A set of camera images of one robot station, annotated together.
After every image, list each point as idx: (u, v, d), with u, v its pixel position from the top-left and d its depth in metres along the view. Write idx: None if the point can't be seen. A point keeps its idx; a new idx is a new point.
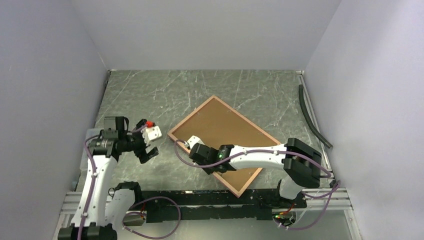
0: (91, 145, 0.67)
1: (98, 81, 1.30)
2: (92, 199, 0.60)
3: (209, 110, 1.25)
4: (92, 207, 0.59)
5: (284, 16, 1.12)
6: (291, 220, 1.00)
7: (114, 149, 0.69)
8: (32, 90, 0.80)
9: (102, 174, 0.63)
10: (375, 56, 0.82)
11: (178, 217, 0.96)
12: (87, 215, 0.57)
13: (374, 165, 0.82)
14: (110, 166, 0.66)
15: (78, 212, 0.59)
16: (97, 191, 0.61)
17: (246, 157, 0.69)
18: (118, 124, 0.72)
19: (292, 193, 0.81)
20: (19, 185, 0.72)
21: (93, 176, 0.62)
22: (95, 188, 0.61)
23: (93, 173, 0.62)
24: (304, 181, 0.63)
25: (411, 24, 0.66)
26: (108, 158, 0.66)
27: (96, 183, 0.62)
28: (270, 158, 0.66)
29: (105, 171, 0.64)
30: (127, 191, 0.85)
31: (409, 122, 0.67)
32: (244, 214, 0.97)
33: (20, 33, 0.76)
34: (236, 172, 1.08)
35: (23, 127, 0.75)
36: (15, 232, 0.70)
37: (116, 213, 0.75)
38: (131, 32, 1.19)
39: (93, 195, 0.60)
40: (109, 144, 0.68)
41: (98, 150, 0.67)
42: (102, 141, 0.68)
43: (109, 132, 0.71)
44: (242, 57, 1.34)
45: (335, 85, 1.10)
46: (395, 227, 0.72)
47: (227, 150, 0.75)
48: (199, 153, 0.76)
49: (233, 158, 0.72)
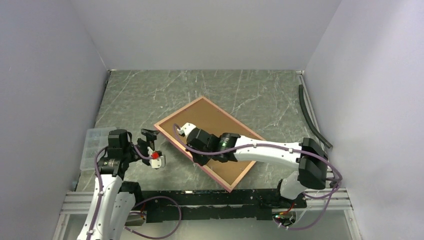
0: (99, 164, 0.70)
1: (97, 81, 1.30)
2: (98, 216, 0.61)
3: (197, 108, 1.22)
4: (98, 225, 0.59)
5: (284, 17, 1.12)
6: (291, 220, 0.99)
7: (121, 169, 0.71)
8: (33, 90, 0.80)
9: (108, 192, 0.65)
10: (375, 57, 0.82)
11: (178, 217, 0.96)
12: (92, 232, 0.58)
13: (374, 165, 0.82)
14: (116, 184, 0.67)
15: (83, 230, 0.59)
16: (103, 208, 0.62)
17: (255, 150, 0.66)
18: (123, 142, 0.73)
19: (292, 193, 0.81)
20: (19, 185, 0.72)
21: (100, 194, 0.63)
22: (101, 206, 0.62)
23: (99, 191, 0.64)
24: (311, 183, 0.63)
25: (411, 24, 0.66)
26: (114, 177, 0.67)
27: (102, 201, 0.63)
28: (283, 155, 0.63)
29: (111, 189, 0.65)
30: (128, 197, 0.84)
31: (408, 123, 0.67)
32: (244, 214, 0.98)
33: (20, 33, 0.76)
34: (227, 167, 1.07)
35: (23, 127, 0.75)
36: (15, 232, 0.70)
37: (118, 226, 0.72)
38: (131, 32, 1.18)
39: (99, 213, 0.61)
40: (115, 163, 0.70)
41: (106, 169, 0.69)
42: (109, 161, 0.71)
43: (114, 151, 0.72)
44: (242, 57, 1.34)
45: (335, 85, 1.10)
46: (394, 227, 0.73)
47: (232, 140, 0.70)
48: (199, 140, 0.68)
49: (240, 150, 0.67)
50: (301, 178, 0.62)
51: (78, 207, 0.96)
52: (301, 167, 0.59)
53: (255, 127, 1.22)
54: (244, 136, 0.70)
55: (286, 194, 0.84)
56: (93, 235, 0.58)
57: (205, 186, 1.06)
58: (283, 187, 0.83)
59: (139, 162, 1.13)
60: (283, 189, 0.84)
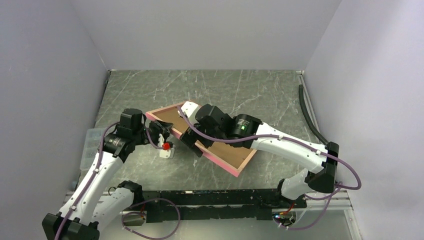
0: (105, 140, 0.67)
1: (98, 81, 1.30)
2: (85, 193, 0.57)
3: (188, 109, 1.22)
4: (82, 202, 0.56)
5: (283, 17, 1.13)
6: (291, 220, 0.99)
7: (125, 150, 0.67)
8: (33, 90, 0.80)
9: (103, 171, 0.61)
10: (375, 56, 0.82)
11: (178, 217, 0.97)
12: (75, 208, 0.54)
13: (374, 165, 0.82)
14: (114, 166, 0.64)
15: (68, 203, 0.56)
16: (92, 187, 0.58)
17: (278, 143, 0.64)
18: (134, 123, 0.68)
19: (293, 193, 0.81)
20: (19, 184, 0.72)
21: (95, 171, 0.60)
22: (92, 184, 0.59)
23: (95, 168, 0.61)
24: (321, 187, 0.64)
25: (411, 24, 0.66)
26: (114, 158, 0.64)
27: (95, 179, 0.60)
28: (308, 156, 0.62)
29: (107, 170, 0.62)
30: (128, 192, 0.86)
31: (409, 123, 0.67)
32: (244, 214, 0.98)
33: (20, 33, 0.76)
34: (229, 154, 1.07)
35: (23, 127, 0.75)
36: (15, 232, 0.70)
37: (107, 212, 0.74)
38: (131, 33, 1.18)
39: (88, 191, 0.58)
40: (120, 143, 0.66)
41: (109, 146, 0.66)
42: (115, 139, 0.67)
43: (122, 129, 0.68)
44: (242, 58, 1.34)
45: (335, 85, 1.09)
46: (394, 227, 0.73)
47: (252, 125, 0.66)
48: (212, 120, 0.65)
49: (262, 139, 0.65)
50: (314, 180, 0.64)
51: None
52: (325, 171, 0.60)
53: None
54: (266, 123, 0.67)
55: (289, 195, 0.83)
56: (75, 211, 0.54)
57: (205, 186, 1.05)
58: (286, 187, 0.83)
59: (139, 162, 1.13)
60: (285, 189, 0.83)
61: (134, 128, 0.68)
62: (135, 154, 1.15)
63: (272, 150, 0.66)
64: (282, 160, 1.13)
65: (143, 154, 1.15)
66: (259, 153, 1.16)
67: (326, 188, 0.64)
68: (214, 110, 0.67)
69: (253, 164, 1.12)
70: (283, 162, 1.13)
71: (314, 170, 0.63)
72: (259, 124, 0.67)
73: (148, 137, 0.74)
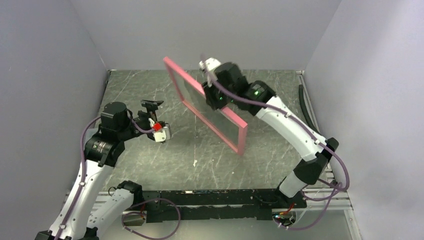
0: (88, 146, 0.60)
1: (97, 81, 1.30)
2: (74, 209, 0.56)
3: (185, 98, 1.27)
4: (72, 220, 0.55)
5: (284, 16, 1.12)
6: (291, 220, 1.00)
7: (112, 155, 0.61)
8: (33, 90, 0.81)
9: (90, 184, 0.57)
10: (375, 56, 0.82)
11: (178, 217, 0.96)
12: (64, 227, 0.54)
13: (374, 165, 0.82)
14: (102, 174, 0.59)
15: (58, 219, 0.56)
16: (80, 202, 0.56)
17: (283, 119, 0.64)
18: (119, 121, 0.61)
19: (290, 190, 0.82)
20: (19, 185, 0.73)
21: (80, 185, 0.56)
22: (79, 199, 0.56)
23: (80, 182, 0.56)
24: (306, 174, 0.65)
25: (412, 24, 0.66)
26: (100, 167, 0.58)
27: (82, 193, 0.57)
28: (306, 142, 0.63)
29: (94, 182, 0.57)
30: (127, 193, 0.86)
31: (409, 123, 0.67)
32: (244, 214, 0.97)
33: (21, 34, 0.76)
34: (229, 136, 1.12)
35: (23, 127, 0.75)
36: (15, 232, 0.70)
37: (106, 217, 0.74)
38: (131, 32, 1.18)
39: (76, 207, 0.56)
40: (106, 148, 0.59)
41: (94, 153, 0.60)
42: (99, 143, 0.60)
43: (108, 130, 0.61)
44: (242, 58, 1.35)
45: (335, 85, 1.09)
46: (394, 227, 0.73)
47: (266, 94, 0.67)
48: (229, 74, 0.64)
49: (270, 111, 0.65)
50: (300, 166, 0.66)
51: None
52: (315, 160, 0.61)
53: (255, 127, 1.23)
54: (279, 98, 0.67)
55: (285, 190, 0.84)
56: (65, 230, 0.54)
57: (205, 186, 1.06)
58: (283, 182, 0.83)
59: (139, 162, 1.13)
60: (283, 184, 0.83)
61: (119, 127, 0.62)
62: (135, 154, 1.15)
63: (275, 126, 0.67)
64: (282, 160, 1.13)
65: (143, 154, 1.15)
66: (259, 153, 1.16)
67: (310, 178, 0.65)
68: (233, 67, 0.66)
69: (253, 164, 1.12)
70: (283, 162, 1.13)
71: (305, 157, 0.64)
72: (273, 96, 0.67)
73: (137, 127, 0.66)
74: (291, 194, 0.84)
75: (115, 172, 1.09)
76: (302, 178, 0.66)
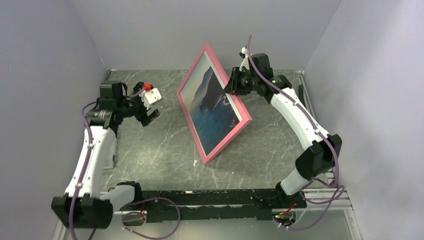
0: (89, 116, 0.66)
1: (97, 81, 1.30)
2: (87, 170, 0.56)
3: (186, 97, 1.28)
4: (87, 179, 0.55)
5: (284, 16, 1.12)
6: (291, 220, 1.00)
7: (113, 121, 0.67)
8: (33, 90, 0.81)
9: (98, 145, 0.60)
10: (375, 56, 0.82)
11: (178, 217, 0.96)
12: (81, 186, 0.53)
13: (373, 165, 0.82)
14: (107, 137, 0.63)
15: (72, 183, 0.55)
16: (93, 162, 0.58)
17: (289, 106, 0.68)
18: (115, 93, 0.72)
19: (289, 185, 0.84)
20: (20, 185, 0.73)
21: (89, 146, 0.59)
22: (91, 159, 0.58)
23: (88, 143, 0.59)
24: (302, 165, 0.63)
25: (412, 24, 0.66)
26: (105, 129, 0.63)
27: (92, 154, 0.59)
28: (307, 129, 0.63)
29: (102, 142, 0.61)
30: (128, 185, 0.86)
31: (409, 123, 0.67)
32: (245, 214, 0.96)
33: (20, 34, 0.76)
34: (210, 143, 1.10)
35: (23, 127, 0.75)
36: (16, 232, 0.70)
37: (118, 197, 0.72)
38: (131, 32, 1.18)
39: (89, 167, 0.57)
40: (107, 115, 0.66)
41: (96, 120, 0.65)
42: (100, 112, 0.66)
43: (106, 101, 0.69)
44: (242, 58, 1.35)
45: (335, 85, 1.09)
46: (394, 227, 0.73)
47: (283, 84, 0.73)
48: (258, 61, 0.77)
49: (280, 97, 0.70)
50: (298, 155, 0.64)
51: None
52: (310, 147, 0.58)
53: (255, 127, 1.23)
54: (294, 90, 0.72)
55: (285, 187, 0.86)
56: (82, 189, 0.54)
57: (205, 186, 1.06)
58: (286, 178, 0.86)
59: (139, 162, 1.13)
60: (285, 180, 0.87)
61: (116, 99, 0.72)
62: (135, 154, 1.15)
63: (283, 113, 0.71)
64: (282, 160, 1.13)
65: (143, 154, 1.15)
66: (259, 153, 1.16)
67: (305, 169, 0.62)
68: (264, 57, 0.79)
69: (253, 163, 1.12)
70: (283, 162, 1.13)
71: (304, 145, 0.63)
72: (288, 87, 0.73)
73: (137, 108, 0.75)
74: (290, 192, 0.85)
75: (115, 172, 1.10)
76: (299, 169, 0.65)
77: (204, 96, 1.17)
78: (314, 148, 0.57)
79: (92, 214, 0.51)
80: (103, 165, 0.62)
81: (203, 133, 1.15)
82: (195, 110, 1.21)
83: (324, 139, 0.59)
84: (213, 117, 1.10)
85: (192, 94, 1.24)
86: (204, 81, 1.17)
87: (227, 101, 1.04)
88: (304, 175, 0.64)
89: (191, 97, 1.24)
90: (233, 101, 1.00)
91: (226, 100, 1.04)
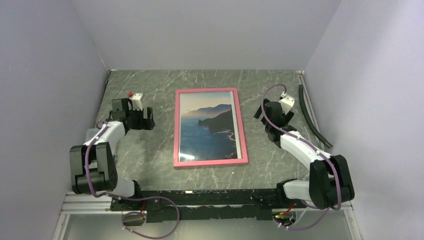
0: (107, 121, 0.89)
1: (98, 82, 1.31)
2: (103, 134, 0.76)
3: (187, 102, 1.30)
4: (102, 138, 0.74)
5: (284, 16, 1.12)
6: (291, 220, 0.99)
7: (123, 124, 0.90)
8: (33, 89, 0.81)
9: (113, 126, 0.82)
10: (375, 57, 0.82)
11: (177, 217, 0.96)
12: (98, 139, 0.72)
13: (374, 166, 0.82)
14: (120, 127, 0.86)
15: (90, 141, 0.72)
16: (108, 132, 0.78)
17: (294, 141, 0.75)
18: (124, 105, 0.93)
19: (290, 191, 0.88)
20: (19, 184, 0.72)
21: (106, 125, 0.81)
22: (107, 131, 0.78)
23: (105, 123, 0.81)
24: (314, 188, 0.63)
25: (411, 25, 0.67)
26: (119, 123, 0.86)
27: (108, 129, 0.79)
28: (309, 154, 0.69)
29: (116, 125, 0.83)
30: (129, 182, 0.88)
31: (410, 122, 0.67)
32: (244, 214, 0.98)
33: (20, 34, 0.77)
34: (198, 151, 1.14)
35: (22, 127, 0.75)
36: (16, 232, 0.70)
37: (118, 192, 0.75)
38: (131, 33, 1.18)
39: (104, 134, 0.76)
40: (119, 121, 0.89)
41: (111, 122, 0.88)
42: (114, 119, 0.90)
43: (117, 112, 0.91)
44: (242, 58, 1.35)
45: (335, 85, 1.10)
46: (395, 227, 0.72)
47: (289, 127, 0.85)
48: (271, 110, 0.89)
49: (284, 138, 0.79)
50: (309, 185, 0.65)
51: (78, 208, 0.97)
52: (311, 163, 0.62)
53: (255, 127, 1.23)
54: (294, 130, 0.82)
55: (287, 190, 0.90)
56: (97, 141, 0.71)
57: (205, 186, 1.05)
58: (289, 182, 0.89)
59: (139, 162, 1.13)
60: (288, 183, 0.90)
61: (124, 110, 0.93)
62: (135, 155, 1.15)
63: (291, 149, 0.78)
64: (282, 160, 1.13)
65: (143, 154, 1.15)
66: (259, 153, 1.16)
67: (316, 192, 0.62)
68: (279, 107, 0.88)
69: (253, 164, 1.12)
70: (283, 162, 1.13)
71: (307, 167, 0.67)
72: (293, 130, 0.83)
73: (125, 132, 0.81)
74: (289, 195, 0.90)
75: None
76: (314, 196, 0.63)
77: (210, 117, 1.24)
78: (317, 167, 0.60)
79: (103, 159, 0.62)
80: (114, 140, 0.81)
81: (186, 140, 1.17)
82: (191, 119, 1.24)
83: (326, 159, 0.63)
84: (210, 135, 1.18)
85: (194, 107, 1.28)
86: (213, 108, 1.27)
87: (233, 137, 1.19)
88: (319, 206, 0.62)
89: (191, 108, 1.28)
90: (240, 144, 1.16)
91: (232, 135, 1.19)
